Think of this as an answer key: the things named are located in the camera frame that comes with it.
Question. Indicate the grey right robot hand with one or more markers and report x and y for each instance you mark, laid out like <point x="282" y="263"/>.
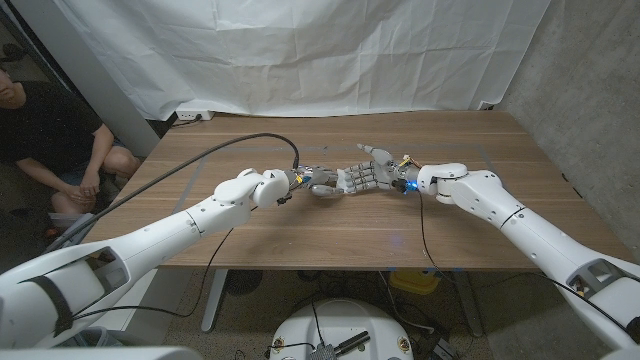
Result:
<point x="385" y="172"/>

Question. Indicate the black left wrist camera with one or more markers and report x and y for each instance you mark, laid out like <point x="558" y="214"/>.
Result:
<point x="286" y="199"/>

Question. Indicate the person in black shirt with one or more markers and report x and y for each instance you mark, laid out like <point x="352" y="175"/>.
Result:
<point x="45" y="125"/>

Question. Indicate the white table leg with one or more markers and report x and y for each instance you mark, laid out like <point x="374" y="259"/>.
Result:
<point x="214" y="300"/>

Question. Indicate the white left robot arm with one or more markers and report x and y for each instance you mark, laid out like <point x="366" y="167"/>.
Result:
<point x="165" y="240"/>

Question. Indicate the grey table leg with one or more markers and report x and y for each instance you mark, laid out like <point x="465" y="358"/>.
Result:
<point x="467" y="305"/>

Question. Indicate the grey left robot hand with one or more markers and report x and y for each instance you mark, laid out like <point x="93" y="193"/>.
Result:
<point x="320" y="177"/>

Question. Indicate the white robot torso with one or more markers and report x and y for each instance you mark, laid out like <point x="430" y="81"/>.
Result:
<point x="345" y="320"/>

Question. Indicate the translucent plastic bin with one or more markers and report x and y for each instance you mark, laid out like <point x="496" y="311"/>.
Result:
<point x="70" y="227"/>

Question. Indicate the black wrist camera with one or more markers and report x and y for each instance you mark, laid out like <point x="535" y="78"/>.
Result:
<point x="286" y="199"/>
<point x="402" y="185"/>

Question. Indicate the yellow object under table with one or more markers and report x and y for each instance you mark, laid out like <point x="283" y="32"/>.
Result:
<point x="415" y="282"/>

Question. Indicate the black bag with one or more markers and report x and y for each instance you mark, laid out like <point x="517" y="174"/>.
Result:
<point x="20" y="235"/>

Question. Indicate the black power adapter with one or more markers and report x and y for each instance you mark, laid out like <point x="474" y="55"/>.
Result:
<point x="442" y="350"/>

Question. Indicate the white power strip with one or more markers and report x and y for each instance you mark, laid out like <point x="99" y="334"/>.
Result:
<point x="192" y="115"/>

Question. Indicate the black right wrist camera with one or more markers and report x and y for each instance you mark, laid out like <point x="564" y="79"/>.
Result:
<point x="402" y="185"/>

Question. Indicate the white backdrop cloth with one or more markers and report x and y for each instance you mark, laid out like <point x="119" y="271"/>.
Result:
<point x="300" y="50"/>

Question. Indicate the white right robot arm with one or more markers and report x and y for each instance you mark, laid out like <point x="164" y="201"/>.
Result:
<point x="525" y="225"/>

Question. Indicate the round black object under table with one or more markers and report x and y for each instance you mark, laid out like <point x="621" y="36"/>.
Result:
<point x="245" y="280"/>

